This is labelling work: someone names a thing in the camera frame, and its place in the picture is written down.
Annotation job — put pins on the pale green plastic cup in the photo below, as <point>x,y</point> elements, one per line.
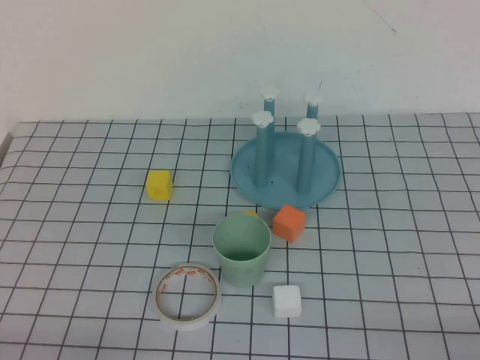
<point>240,270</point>

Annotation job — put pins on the blue cup stand white caps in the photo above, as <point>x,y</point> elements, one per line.
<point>281,187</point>

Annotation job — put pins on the yellow rubber duck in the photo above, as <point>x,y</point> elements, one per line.
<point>251,213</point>

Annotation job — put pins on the orange foam cube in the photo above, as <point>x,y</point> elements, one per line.
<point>288,225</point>

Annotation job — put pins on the yellow foam cube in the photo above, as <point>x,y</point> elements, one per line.
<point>159,185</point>

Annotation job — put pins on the white foam cube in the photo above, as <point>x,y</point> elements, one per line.
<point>287,302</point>

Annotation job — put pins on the white tape roll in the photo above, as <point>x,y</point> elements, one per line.
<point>187,324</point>

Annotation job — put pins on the black grid white tablecloth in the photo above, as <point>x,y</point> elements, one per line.
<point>375,262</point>

